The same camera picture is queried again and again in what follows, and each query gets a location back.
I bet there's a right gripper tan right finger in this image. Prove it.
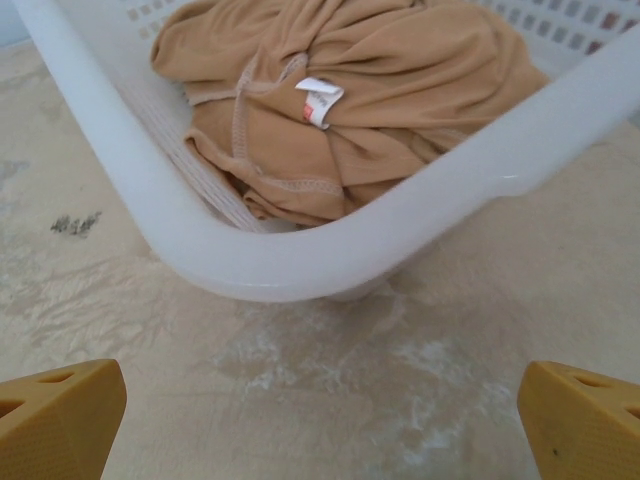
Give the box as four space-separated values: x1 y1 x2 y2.
517 360 640 480

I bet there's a white perforated plastic basket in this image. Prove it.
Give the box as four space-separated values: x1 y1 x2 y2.
14 0 640 304

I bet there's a right gripper tan left finger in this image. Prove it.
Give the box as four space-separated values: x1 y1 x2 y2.
0 358 126 480

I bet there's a tan crumpled garment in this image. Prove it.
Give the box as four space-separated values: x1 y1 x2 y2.
149 0 554 229

